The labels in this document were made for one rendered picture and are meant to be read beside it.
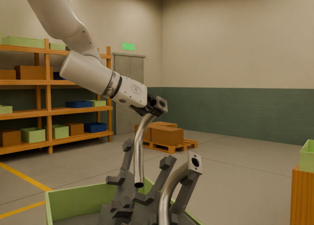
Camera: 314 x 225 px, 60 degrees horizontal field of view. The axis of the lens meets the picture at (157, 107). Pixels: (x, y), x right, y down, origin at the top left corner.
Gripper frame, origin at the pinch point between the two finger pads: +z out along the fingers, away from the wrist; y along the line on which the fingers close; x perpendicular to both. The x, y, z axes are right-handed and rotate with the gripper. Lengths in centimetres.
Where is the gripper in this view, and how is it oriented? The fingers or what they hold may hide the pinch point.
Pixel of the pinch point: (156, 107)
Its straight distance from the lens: 89.7
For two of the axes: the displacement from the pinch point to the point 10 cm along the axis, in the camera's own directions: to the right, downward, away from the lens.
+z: 8.2, 4.0, 4.1
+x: -5.7, 6.0, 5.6
